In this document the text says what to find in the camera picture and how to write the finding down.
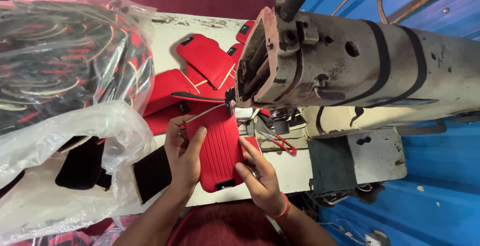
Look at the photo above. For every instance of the person's right hand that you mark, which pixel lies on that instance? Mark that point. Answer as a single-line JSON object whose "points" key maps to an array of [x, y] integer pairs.
{"points": [[264, 186]]}

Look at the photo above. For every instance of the person's left hand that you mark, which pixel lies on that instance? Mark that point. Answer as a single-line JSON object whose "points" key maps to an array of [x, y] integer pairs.
{"points": [[180, 163]]}

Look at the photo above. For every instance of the red ribbed panel with tag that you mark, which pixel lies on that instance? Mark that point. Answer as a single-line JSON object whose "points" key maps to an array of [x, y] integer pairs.
{"points": [[221, 148]]}

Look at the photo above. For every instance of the black fabric piece, foam backing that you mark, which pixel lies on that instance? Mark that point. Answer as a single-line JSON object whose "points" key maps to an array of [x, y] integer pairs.
{"points": [[152, 173]]}

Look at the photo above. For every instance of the red thread wristband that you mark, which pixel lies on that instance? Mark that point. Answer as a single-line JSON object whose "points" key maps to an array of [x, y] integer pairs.
{"points": [[285, 208]]}

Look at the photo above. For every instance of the person's maroon shirt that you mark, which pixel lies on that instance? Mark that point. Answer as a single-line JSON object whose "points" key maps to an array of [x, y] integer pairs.
{"points": [[225, 225]]}

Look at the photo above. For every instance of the dark green cloth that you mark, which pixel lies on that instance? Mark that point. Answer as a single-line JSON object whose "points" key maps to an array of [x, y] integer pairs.
{"points": [[332, 165]]}

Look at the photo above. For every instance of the pile of red quilted covers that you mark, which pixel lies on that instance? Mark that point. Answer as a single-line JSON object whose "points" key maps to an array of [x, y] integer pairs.
{"points": [[206, 57]]}

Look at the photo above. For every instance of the white power socket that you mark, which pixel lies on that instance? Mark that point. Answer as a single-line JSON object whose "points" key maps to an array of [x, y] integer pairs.
{"points": [[376, 239]]}

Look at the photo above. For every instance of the clear plastic bag, black pieces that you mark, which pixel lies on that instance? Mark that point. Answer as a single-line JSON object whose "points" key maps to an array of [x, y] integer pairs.
{"points": [[48, 197]]}

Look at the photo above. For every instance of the worn industrial sewing machine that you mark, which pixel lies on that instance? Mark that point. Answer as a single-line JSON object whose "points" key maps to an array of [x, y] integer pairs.
{"points": [[356, 66]]}

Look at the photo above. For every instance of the plastic bag of black-red covers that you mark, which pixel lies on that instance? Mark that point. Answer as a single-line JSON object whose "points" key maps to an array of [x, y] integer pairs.
{"points": [[56, 58]]}

